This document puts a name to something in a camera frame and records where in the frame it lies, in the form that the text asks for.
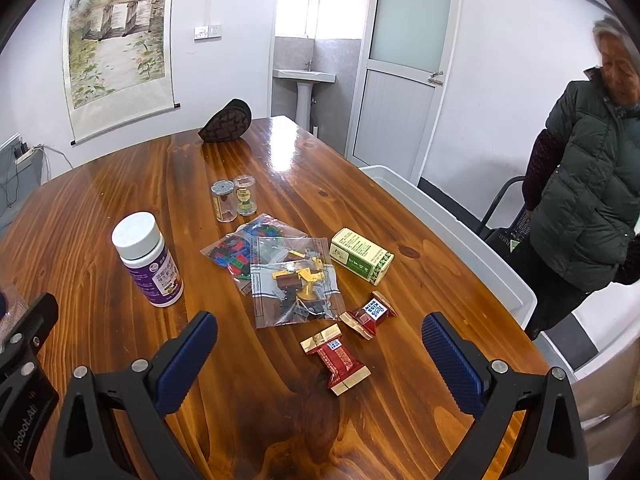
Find green and white carton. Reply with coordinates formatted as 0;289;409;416
329;227;395;287

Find bag of colourful toy bricks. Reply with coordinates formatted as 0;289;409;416
200;214;308;293

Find clear cylinder yellow label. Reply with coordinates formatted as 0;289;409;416
233;175;258;217

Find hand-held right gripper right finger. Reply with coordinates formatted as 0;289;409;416
421;312;590;480

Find bag of yellow brown bricks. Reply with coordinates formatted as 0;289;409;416
248;236;347;330

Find white supplement bottle purple label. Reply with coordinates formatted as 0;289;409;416
111;211;184;308

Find dark patterned pouch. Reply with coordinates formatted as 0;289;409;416
198;99;253;143

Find clear cylinder grey studded lid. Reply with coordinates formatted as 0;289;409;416
210;179;238;223

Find red gold candy packet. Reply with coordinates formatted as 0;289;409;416
340;291;398;337
300;324;372;397

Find black chair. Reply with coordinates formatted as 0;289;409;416
476;176;532;261

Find bright window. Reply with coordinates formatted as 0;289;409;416
279;0;317;38

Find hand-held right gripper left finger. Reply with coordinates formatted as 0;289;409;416
50;310;219;480

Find white power strip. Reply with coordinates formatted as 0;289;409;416
15;135;37;165

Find white plastic storage container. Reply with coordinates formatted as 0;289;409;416
358;165;537;333

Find grey cabinet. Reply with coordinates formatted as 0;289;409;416
0;134;51;231

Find hanging scroll painting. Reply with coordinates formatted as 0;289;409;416
60;0;180;147

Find frosted glass door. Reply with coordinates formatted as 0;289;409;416
345;0;463;181

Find white pedestal sink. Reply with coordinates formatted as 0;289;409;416
273;60;336;131

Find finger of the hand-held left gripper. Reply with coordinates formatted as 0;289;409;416
0;292;60;368

